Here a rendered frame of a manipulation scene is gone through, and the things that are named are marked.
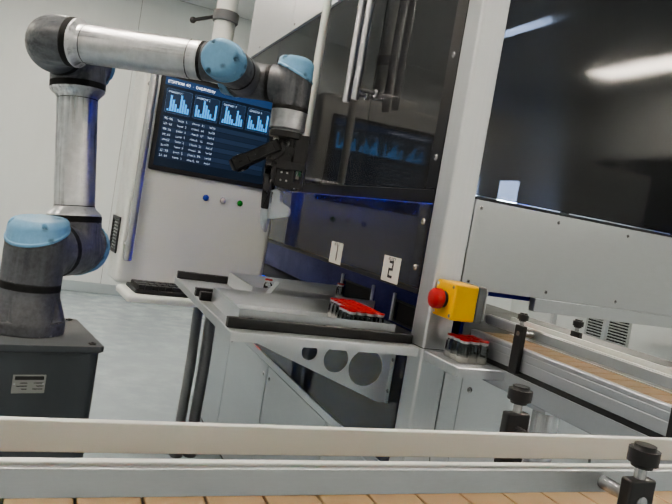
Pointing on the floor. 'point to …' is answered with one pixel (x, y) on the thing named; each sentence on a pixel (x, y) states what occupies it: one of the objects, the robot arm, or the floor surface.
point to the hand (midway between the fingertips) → (262, 225)
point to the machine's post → (453, 206)
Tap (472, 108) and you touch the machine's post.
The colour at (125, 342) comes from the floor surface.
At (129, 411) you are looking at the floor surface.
